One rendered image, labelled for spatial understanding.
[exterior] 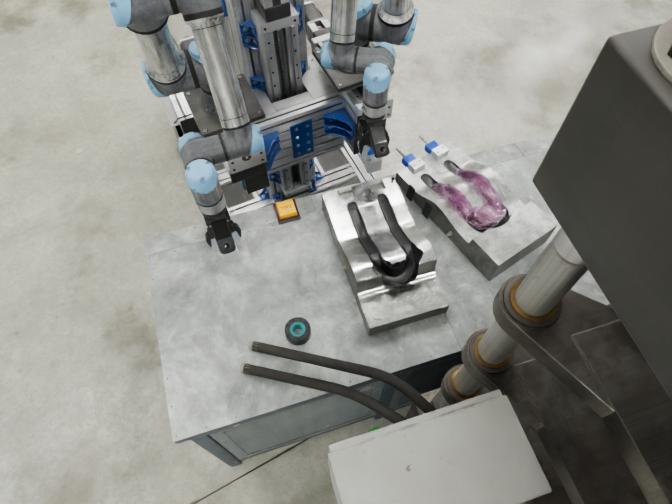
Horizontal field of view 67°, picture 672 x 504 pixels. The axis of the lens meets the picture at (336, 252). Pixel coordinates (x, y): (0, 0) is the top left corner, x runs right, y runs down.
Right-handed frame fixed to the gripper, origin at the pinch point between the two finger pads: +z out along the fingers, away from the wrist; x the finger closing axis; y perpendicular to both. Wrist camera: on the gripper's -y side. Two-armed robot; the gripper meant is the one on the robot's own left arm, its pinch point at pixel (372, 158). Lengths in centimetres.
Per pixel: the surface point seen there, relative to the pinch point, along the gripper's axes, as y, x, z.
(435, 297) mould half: -51, -2, 9
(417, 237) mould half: -32.1, -3.3, 3.5
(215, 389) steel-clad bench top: -55, 69, 15
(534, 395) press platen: -92, 3, -34
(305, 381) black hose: -63, 43, 9
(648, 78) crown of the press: -81, 13, -105
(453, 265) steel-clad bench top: -40.0, -14.6, 15.0
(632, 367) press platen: -96, -2, -59
